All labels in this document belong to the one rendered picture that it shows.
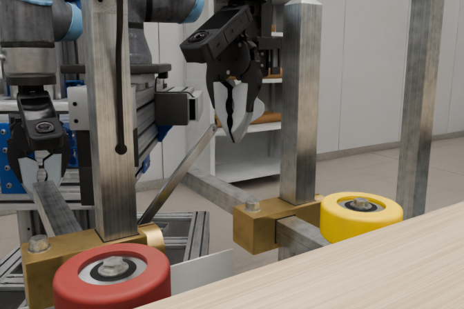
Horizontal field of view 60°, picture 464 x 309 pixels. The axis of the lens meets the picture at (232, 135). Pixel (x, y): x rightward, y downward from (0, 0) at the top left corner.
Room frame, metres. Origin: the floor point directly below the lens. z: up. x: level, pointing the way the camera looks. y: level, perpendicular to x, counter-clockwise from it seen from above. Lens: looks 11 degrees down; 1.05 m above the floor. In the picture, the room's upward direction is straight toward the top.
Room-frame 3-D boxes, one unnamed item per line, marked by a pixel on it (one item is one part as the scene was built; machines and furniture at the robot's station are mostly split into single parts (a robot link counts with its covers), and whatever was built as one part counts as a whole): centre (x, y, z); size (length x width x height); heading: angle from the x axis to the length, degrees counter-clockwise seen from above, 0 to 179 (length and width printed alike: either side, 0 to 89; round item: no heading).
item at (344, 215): (0.39, -0.13, 0.85); 0.08 x 0.08 x 0.11
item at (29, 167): (0.64, 0.33, 0.86); 0.06 x 0.03 x 0.09; 32
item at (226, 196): (0.56, -0.03, 0.83); 0.43 x 0.03 x 0.04; 32
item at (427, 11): (0.67, -0.31, 0.93); 0.05 x 0.04 x 0.45; 122
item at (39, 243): (0.36, 0.19, 0.88); 0.02 x 0.02 x 0.01
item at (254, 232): (0.52, -0.07, 0.84); 0.13 x 0.06 x 0.05; 122
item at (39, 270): (0.39, 0.14, 0.85); 0.13 x 0.06 x 0.05; 122
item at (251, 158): (3.35, -0.11, 0.78); 0.90 x 0.45 x 1.55; 121
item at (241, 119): (0.58, -0.03, 0.98); 0.06 x 0.03 x 0.09; 142
